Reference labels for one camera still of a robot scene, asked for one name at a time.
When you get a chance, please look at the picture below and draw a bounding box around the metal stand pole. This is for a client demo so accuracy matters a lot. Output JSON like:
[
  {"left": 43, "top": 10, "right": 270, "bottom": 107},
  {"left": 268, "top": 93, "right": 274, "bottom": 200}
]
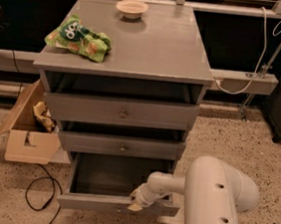
[{"left": 238, "top": 0, "right": 281, "bottom": 125}]

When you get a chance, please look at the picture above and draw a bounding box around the grey wall rail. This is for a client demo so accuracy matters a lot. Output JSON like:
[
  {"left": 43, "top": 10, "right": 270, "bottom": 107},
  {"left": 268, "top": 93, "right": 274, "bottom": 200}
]
[{"left": 0, "top": 49, "right": 278, "bottom": 96}]

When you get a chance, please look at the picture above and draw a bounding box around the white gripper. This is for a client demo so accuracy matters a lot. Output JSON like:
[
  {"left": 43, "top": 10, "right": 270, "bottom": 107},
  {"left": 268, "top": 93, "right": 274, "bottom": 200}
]
[{"left": 129, "top": 183, "right": 155, "bottom": 212}]

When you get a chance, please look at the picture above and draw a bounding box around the grey middle drawer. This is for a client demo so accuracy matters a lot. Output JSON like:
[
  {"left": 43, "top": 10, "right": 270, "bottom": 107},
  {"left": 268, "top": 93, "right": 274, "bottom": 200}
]
[{"left": 58, "top": 130, "right": 186, "bottom": 160}]

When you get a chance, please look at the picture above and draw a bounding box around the grey bottom drawer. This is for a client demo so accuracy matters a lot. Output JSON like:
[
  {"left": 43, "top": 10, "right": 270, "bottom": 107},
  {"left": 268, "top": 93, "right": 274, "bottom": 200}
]
[{"left": 58, "top": 152, "right": 173, "bottom": 214}]

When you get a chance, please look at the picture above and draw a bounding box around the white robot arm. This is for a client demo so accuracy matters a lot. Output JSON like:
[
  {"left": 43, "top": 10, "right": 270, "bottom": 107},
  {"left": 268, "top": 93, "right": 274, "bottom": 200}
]
[{"left": 129, "top": 155, "right": 260, "bottom": 224}]

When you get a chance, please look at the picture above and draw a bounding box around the cardboard box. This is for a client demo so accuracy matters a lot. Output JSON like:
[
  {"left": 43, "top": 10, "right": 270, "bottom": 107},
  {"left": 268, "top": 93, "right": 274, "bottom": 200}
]
[{"left": 0, "top": 81, "right": 62, "bottom": 165}]

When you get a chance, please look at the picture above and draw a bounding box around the crumpled yellow paper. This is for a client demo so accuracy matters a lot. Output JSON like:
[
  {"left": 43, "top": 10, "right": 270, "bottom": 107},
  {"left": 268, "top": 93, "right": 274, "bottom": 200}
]
[{"left": 32, "top": 102, "right": 56, "bottom": 132}]

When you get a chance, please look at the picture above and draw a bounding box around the grey top drawer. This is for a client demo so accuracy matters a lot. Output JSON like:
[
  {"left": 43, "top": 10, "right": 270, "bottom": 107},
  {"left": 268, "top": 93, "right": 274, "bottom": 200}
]
[{"left": 44, "top": 92, "right": 198, "bottom": 130}]

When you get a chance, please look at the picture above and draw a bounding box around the green chip bag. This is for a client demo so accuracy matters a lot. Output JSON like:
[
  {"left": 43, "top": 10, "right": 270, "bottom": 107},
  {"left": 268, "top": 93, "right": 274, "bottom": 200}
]
[{"left": 44, "top": 15, "right": 112, "bottom": 63}]

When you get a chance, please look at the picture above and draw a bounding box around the white bowl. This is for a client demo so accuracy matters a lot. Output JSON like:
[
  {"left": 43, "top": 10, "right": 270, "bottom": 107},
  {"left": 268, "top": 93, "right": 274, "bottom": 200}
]
[{"left": 116, "top": 0, "right": 148, "bottom": 19}]

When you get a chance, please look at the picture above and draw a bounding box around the black floor cable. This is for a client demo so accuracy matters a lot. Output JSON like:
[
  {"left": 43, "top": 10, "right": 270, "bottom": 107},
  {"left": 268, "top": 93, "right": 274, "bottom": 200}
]
[{"left": 22, "top": 162, "right": 67, "bottom": 224}]

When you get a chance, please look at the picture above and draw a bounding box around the grey drawer cabinet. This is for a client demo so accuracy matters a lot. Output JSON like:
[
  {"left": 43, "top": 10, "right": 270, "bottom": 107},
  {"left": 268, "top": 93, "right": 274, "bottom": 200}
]
[{"left": 22, "top": 0, "right": 222, "bottom": 190}]

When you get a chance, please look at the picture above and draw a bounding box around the grey drawer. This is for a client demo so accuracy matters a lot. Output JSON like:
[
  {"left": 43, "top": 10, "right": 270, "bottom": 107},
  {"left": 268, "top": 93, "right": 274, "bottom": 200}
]
[
  {"left": 58, "top": 152, "right": 173, "bottom": 214},
  {"left": 58, "top": 130, "right": 186, "bottom": 160},
  {"left": 44, "top": 92, "right": 198, "bottom": 130}
]

